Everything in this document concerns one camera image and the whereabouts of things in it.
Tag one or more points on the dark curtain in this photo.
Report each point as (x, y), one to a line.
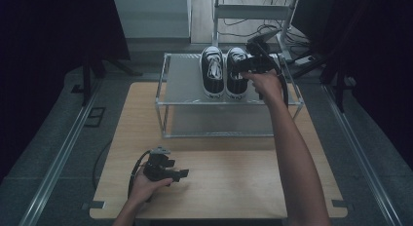
(383, 73)
(39, 57)

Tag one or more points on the white cabinet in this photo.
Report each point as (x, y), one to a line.
(152, 15)

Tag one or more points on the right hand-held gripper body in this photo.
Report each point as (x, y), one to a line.
(259, 62)

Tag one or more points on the metal floor rail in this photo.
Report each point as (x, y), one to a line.
(363, 154)
(58, 161)

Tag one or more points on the person's right hand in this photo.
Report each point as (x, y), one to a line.
(268, 86)

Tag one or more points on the white metal stand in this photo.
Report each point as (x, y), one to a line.
(251, 11)

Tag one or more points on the black tripod stand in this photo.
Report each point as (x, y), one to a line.
(87, 80)

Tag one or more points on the black canvas sneaker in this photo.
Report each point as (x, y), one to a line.
(212, 84)
(236, 87)

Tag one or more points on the white power strip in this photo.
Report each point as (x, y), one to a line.
(304, 61)

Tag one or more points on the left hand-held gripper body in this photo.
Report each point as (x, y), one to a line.
(157, 167)

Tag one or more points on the grey metal shoe rack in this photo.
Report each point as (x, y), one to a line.
(185, 80)

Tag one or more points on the person's left hand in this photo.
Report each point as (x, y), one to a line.
(144, 188)

